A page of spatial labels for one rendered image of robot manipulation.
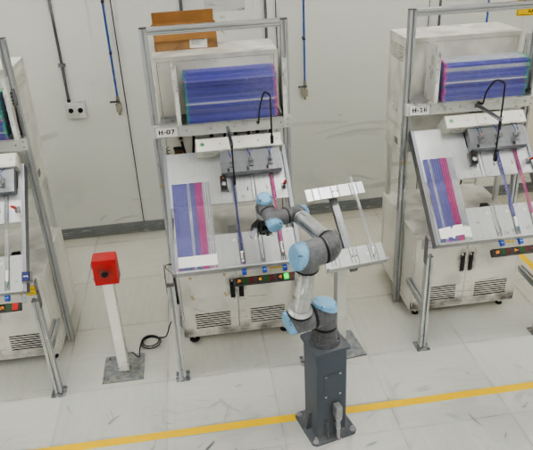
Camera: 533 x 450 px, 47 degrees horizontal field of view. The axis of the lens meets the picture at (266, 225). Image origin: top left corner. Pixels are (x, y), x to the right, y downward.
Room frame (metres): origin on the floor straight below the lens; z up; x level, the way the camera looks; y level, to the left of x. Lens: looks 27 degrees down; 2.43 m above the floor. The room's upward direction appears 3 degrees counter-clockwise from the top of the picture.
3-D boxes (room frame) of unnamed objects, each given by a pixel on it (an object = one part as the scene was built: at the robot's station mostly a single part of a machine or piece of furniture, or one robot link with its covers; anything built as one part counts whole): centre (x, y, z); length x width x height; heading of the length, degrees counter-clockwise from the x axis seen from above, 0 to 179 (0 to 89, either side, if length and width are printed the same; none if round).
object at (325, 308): (2.40, -0.25, 0.72); 0.13 x 0.12 x 0.14; 111
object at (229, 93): (3.36, 0.16, 1.52); 0.51 x 0.13 x 0.27; 96
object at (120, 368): (2.93, 0.90, 0.39); 0.24 x 0.24 x 0.78; 6
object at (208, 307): (3.47, 0.23, 0.31); 0.70 x 0.65 x 0.62; 96
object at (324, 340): (2.40, -0.26, 0.60); 0.15 x 0.15 x 0.10
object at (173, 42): (3.64, 0.30, 1.82); 0.68 x 0.30 x 0.20; 96
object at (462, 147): (3.46, -1.24, 0.65); 1.01 x 0.73 x 1.29; 6
